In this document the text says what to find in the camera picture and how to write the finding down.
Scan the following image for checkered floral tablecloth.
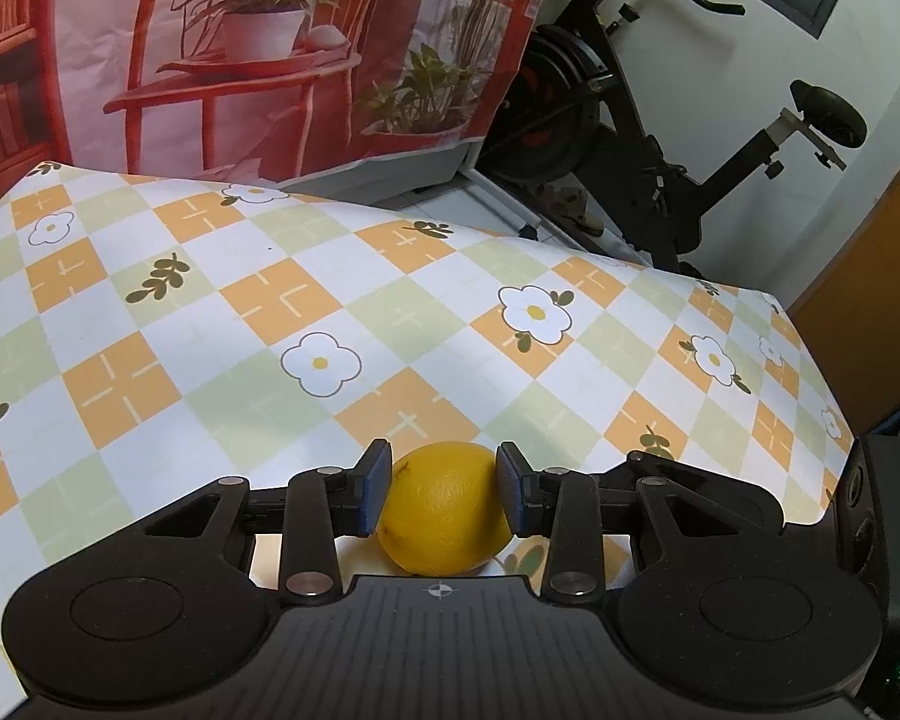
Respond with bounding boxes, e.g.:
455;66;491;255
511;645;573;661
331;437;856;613
0;163;852;717

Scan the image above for yellow lemon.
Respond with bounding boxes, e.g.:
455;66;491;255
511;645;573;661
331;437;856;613
377;440;512;577

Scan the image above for pink printed backdrop curtain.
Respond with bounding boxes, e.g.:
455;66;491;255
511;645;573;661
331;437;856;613
0;0;543;197

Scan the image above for black exercise bike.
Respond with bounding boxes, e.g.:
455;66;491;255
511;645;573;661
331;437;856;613
478;0;868;275

